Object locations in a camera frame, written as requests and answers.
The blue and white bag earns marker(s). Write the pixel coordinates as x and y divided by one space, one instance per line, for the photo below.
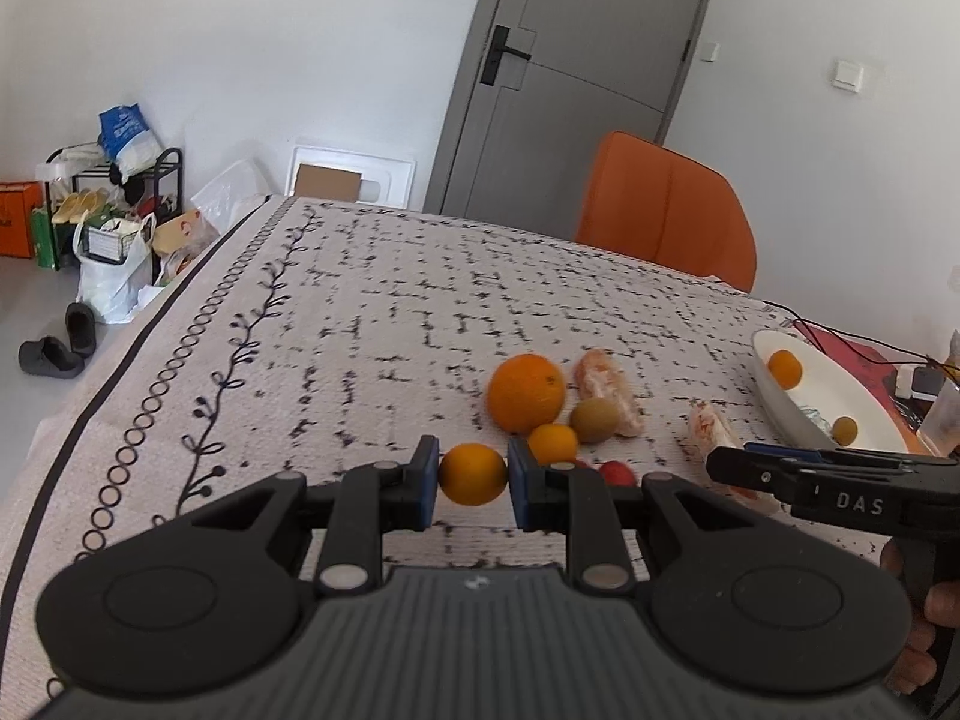
127 135

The person's right hand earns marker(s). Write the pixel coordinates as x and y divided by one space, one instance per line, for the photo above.
943 606

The white bag on rack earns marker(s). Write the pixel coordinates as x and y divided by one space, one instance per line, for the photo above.
71 161

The small red fruit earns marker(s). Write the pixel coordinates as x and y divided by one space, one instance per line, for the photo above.
616 472

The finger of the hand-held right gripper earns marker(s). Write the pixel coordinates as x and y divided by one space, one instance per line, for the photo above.
750 471
780 451

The white charger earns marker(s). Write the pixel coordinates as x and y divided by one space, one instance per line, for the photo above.
921 381

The small white wall switch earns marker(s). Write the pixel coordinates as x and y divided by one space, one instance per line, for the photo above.
711 51

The white plastic shopping bag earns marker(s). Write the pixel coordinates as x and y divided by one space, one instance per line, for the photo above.
105 292

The brown cardboard piece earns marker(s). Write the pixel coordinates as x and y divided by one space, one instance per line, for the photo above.
326 181

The red mat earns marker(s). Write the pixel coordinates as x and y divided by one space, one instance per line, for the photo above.
855 356

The grey door with lock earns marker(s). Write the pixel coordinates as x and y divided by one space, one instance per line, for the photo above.
585 37

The crumpled foil wrapper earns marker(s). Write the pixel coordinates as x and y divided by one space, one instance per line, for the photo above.
814 417

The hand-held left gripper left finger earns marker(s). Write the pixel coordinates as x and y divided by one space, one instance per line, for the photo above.
427 481

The clear plastic bag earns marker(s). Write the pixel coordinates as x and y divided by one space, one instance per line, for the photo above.
232 191

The black metal rack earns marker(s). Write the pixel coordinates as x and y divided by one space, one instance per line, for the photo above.
178 180

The large orange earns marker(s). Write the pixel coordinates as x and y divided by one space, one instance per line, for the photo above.
525 392

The large white wall switch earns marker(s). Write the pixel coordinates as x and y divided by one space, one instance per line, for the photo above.
848 76

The paper bag with red print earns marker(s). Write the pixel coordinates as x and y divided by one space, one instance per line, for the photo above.
180 232

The brown kiwi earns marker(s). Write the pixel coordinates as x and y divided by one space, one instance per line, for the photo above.
594 420

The orange box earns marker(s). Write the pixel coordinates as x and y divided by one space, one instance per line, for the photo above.
19 217

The green box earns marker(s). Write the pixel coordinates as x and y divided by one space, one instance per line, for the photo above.
43 238

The small green-brown fruit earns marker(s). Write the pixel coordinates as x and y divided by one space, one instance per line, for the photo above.
844 430

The translucent plastic container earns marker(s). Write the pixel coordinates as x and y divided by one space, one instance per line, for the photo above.
943 416

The small tangerine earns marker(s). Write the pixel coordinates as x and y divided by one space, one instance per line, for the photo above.
553 441
784 368

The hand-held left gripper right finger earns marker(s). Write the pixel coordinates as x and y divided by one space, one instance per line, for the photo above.
521 489

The medium orange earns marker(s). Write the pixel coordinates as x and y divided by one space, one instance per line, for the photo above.
472 474

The dark grey slipper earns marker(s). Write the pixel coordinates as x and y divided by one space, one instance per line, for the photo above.
49 358
80 326

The yellow slippers pair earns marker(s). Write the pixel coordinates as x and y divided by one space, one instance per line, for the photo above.
79 206

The patterned beige tablecloth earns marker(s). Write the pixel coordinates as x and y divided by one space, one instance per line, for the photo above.
337 315

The orange chair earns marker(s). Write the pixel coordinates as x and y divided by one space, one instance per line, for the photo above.
660 210

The white oval plate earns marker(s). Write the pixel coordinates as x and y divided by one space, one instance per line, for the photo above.
832 382

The white foam board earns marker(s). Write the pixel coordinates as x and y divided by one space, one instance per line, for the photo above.
390 172

